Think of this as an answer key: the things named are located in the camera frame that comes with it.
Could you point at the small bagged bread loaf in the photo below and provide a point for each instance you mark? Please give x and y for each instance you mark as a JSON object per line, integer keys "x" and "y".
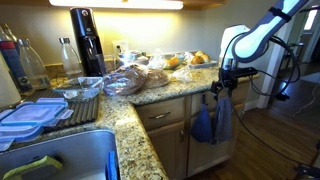
{"x": 156, "y": 78}

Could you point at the clear container blue lid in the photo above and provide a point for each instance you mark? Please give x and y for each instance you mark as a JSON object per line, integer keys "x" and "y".
{"x": 33, "y": 113}
{"x": 18, "y": 132}

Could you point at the dark ribbed drying mat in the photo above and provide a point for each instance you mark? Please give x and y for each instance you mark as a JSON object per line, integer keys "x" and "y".
{"x": 85, "y": 111}

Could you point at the plain wooden drawer front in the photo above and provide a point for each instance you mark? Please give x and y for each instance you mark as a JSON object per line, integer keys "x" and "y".
{"x": 240, "y": 91}

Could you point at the white wall outlet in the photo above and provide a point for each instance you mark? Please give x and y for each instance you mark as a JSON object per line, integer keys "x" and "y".
{"x": 120, "y": 47}

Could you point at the white rounded container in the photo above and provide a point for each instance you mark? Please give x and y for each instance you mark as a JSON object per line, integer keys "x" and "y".
{"x": 7, "y": 86}

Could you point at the clear bottle grey cap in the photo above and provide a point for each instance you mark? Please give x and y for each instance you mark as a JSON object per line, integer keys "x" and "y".
{"x": 71, "y": 60}

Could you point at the metal pot glass lid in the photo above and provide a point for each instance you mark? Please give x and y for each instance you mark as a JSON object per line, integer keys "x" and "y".
{"x": 132, "y": 57}

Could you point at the grey-blue striped cloth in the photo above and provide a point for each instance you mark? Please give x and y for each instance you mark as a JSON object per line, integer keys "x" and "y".
{"x": 222, "y": 121}

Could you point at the white tray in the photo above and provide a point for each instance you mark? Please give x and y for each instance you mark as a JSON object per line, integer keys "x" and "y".
{"x": 206, "y": 64}

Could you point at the dark labelled bottle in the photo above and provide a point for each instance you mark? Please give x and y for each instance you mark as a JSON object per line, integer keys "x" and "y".
{"x": 15, "y": 66}

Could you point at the black soda maker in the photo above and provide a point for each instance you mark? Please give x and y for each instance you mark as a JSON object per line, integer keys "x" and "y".
{"x": 90, "y": 43}

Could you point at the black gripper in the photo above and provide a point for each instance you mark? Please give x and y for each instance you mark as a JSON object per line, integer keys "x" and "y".
{"x": 224, "y": 85}

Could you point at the clear plastic bag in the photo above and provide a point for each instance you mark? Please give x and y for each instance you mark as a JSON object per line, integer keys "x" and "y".
{"x": 182, "y": 74}

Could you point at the orange fruit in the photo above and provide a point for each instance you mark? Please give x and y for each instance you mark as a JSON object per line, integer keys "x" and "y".
{"x": 174, "y": 62}

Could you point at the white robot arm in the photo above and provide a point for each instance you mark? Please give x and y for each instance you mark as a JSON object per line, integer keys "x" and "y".
{"x": 256, "y": 40}

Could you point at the large bagged bread loaf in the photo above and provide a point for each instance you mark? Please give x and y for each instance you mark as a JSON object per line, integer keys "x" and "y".
{"x": 125, "y": 80}

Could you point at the dark blue terry cloth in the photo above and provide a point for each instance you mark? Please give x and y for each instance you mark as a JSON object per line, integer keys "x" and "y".
{"x": 201, "y": 125}

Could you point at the steel sink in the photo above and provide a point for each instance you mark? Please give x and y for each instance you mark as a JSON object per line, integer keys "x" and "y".
{"x": 76, "y": 155}

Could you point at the glass carafe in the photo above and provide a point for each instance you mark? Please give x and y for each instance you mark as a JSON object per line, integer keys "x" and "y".
{"x": 33, "y": 71}

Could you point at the narrow wooden cabinet door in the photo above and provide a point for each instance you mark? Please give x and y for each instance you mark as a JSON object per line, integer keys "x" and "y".
{"x": 166, "y": 151}

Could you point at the golden bread bun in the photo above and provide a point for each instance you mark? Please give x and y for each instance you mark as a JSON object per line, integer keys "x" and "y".
{"x": 203, "y": 55}
{"x": 196, "y": 60}

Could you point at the bright window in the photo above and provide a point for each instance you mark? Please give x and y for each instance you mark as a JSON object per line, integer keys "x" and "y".
{"x": 310, "y": 19}

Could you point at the under-cabinet light strip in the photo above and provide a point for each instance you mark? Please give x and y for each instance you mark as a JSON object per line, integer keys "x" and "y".
{"x": 116, "y": 4}

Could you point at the clear glass bowl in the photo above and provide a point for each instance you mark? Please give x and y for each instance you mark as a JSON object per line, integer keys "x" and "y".
{"x": 80, "y": 88}

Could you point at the green sponge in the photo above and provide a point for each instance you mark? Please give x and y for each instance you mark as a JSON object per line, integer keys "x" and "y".
{"x": 31, "y": 166}

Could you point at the black over-door hook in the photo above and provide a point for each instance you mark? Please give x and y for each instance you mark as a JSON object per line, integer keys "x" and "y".
{"x": 203, "y": 99}

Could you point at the black stand foot bar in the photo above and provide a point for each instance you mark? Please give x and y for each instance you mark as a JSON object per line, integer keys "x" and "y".
{"x": 308, "y": 170}

